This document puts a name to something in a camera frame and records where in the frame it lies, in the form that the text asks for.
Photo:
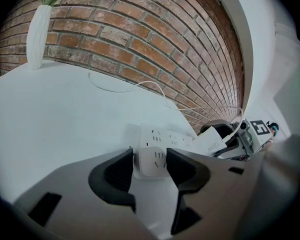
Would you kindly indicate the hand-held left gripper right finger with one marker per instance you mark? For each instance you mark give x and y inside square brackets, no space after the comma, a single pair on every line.
[215,189]

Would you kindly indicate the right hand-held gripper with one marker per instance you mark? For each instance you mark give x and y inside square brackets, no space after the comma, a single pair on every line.
[257,139]

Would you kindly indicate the white square table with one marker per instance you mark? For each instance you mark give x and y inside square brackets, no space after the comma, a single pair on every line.
[52,121]

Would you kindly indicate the white ribbed vase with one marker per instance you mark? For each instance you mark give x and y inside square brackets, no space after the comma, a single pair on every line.
[37,39]

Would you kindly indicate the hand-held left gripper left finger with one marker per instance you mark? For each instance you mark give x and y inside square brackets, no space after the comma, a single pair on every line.
[72,196]

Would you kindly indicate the white power strip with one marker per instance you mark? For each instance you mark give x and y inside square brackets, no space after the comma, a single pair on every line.
[150,164]

